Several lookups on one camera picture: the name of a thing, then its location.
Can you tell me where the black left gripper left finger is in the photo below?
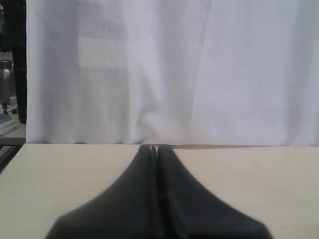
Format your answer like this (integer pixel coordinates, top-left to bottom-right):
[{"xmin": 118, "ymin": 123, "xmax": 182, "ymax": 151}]
[{"xmin": 46, "ymin": 145, "xmax": 157, "ymax": 239}]

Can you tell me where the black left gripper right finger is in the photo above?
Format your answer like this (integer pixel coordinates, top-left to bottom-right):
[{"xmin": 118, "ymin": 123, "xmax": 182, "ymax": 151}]
[{"xmin": 157, "ymin": 145, "xmax": 273, "ymax": 239}]

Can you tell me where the white backdrop curtain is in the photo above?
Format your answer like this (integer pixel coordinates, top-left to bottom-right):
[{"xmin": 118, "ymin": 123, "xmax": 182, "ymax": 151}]
[{"xmin": 26, "ymin": 0, "xmax": 319, "ymax": 146}]

